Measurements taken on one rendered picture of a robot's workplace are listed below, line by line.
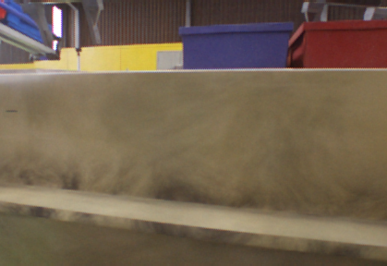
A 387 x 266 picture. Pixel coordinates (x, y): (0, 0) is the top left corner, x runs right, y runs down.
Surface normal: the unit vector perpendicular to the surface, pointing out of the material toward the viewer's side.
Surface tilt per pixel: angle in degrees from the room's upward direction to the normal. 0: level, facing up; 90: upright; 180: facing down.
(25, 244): 90
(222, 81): 90
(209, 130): 90
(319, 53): 92
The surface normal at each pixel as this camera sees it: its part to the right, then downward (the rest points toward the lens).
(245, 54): -0.18, 0.11
